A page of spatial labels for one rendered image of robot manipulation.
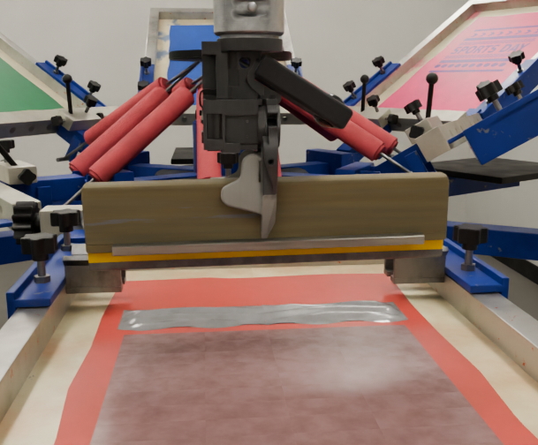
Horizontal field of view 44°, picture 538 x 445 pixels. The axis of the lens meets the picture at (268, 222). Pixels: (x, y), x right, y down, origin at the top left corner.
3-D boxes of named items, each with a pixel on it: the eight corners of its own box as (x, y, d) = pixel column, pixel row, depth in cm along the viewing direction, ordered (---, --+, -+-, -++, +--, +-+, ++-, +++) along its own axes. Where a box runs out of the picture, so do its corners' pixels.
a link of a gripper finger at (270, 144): (258, 194, 73) (256, 116, 72) (274, 194, 73) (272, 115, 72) (261, 195, 68) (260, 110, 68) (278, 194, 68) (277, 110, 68)
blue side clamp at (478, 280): (505, 331, 83) (510, 277, 82) (467, 332, 83) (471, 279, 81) (427, 266, 112) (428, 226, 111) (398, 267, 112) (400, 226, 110)
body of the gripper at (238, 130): (203, 149, 76) (201, 41, 73) (277, 148, 77) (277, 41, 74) (203, 156, 68) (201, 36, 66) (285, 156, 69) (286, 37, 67)
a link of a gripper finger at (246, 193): (221, 238, 72) (219, 154, 72) (275, 237, 73) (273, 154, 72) (222, 241, 69) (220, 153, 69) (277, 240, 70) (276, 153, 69)
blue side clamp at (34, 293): (53, 348, 78) (49, 291, 76) (10, 350, 77) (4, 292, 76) (94, 275, 107) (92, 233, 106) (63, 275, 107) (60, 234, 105)
